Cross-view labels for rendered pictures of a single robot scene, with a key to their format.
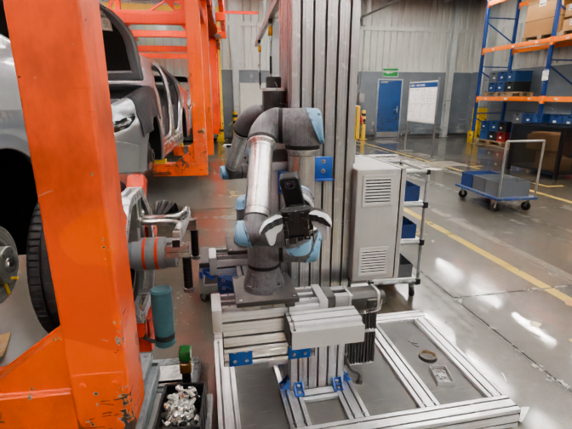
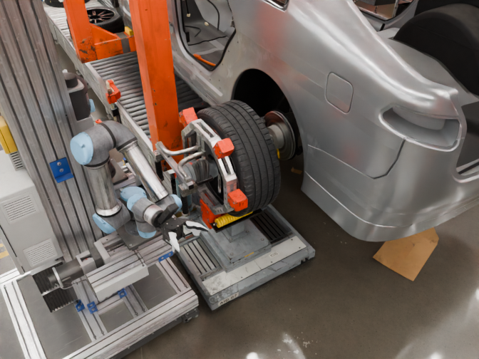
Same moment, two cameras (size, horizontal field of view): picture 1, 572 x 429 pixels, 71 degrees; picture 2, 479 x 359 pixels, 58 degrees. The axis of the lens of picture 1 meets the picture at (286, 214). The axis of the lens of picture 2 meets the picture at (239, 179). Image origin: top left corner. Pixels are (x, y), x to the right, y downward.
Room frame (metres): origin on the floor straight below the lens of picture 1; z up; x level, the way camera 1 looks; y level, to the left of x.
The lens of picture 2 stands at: (3.45, 0.02, 2.44)
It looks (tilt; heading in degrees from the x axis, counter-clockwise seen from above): 41 degrees down; 156
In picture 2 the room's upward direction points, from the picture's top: straight up
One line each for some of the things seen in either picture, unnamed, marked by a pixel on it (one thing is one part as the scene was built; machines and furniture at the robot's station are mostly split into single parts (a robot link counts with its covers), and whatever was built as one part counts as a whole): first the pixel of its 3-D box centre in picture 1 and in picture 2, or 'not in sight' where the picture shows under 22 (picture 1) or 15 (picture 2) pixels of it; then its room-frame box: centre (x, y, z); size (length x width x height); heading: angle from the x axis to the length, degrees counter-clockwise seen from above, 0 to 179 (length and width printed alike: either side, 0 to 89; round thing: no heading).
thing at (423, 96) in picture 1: (420, 117); not in sight; (10.92, -3.54, 0.98); 1.50 x 0.50 x 1.95; 11
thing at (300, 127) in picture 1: (300, 188); not in sight; (1.37, -0.05, 1.19); 0.15 x 0.12 x 0.55; 87
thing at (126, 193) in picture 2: (249, 208); (133, 201); (1.86, 0.17, 0.98); 0.13 x 0.12 x 0.14; 116
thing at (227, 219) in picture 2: not in sight; (234, 216); (1.72, 0.76, 0.51); 0.29 x 0.06 x 0.06; 98
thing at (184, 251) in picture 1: (178, 249); (161, 154); (1.47, 0.42, 0.93); 0.09 x 0.05 x 0.05; 98
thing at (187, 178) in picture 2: (164, 206); (194, 159); (1.73, 0.54, 1.03); 0.19 x 0.18 x 0.11; 98
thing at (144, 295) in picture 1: (135, 254); (207, 168); (1.62, 0.65, 0.85); 0.54 x 0.07 x 0.54; 8
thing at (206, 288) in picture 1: (225, 273); not in sight; (2.90, 0.47, 0.17); 0.43 x 0.36 x 0.34; 99
